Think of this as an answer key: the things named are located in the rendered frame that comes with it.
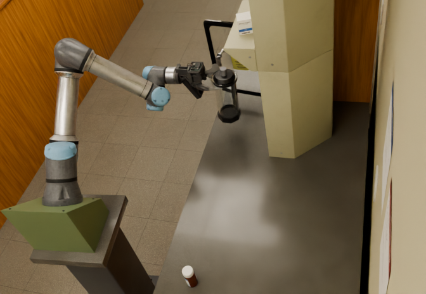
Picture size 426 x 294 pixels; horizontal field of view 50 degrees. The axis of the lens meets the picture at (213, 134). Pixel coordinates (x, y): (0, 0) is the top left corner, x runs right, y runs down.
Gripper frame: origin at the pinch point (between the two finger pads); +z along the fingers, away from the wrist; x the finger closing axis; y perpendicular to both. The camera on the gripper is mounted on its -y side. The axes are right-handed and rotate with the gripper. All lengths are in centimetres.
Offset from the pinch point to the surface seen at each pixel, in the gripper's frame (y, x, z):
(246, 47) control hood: 27.3, -13.2, 15.8
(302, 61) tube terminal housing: 19.3, -9.6, 34.5
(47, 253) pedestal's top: -31, -74, -60
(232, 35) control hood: 27.3, -6.2, 9.3
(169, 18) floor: -124, 235, -135
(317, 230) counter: -30, -47, 43
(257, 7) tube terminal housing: 44, -14, 21
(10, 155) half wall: -94, 20, -175
